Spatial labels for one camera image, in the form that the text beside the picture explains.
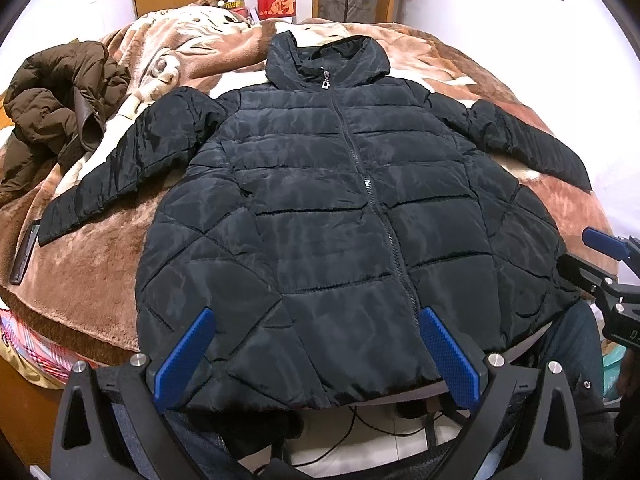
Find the black puffer jacket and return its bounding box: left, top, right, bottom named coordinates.
left=39, top=32, right=590, bottom=412

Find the striped pink bedsheet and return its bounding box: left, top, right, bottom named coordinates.
left=0, top=307, right=84, bottom=390

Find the brown and cream plush blanket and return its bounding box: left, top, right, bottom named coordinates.
left=0, top=4, right=618, bottom=366

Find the black remote control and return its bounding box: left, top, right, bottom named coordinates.
left=10, top=219, right=40, bottom=285

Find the brown puffer jacket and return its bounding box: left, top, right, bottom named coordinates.
left=1, top=40, right=131, bottom=205

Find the red gift box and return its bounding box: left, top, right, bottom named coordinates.
left=257, top=0, right=297, bottom=21

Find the black cable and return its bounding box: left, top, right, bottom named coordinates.
left=252, top=404, right=452, bottom=476

